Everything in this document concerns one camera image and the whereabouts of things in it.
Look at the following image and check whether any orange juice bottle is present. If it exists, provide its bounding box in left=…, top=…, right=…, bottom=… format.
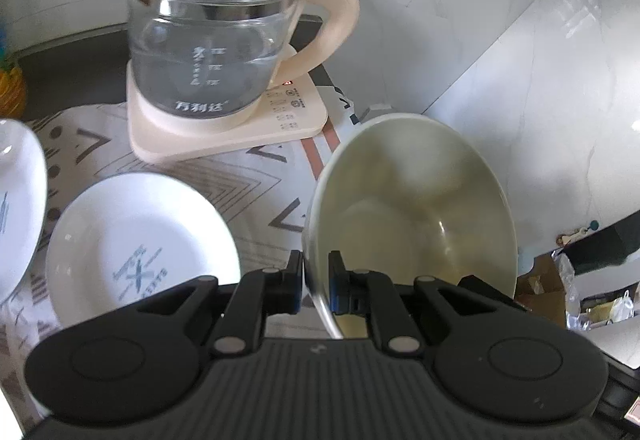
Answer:
left=0, top=20, right=27, bottom=122

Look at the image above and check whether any white plate blue print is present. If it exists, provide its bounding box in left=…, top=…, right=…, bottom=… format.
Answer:
left=45, top=172, right=242, bottom=329
left=0, top=118, right=49, bottom=307

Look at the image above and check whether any black box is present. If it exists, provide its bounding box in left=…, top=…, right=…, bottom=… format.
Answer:
left=564, top=209, right=640, bottom=277

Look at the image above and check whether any cardboard box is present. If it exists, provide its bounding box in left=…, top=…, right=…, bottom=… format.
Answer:
left=515, top=253, right=574, bottom=322

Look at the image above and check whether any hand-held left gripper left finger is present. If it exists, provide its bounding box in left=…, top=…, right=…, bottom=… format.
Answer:
left=131, top=251, right=304, bottom=356

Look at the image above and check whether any clear plastic bag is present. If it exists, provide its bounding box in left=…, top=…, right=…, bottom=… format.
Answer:
left=565, top=289, right=640, bottom=332

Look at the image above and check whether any cream kettle base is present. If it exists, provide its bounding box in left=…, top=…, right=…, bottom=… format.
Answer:
left=125, top=44, right=330, bottom=165

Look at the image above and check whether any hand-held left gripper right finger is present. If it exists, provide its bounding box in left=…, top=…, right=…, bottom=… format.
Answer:
left=327, top=250, right=522, bottom=356

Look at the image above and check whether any patterned white tablecloth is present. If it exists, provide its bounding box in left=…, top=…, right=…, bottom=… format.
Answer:
left=0, top=67, right=362, bottom=440

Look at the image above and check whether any glass kettle cream lid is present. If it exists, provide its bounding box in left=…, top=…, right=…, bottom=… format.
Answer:
left=116, top=0, right=361, bottom=122

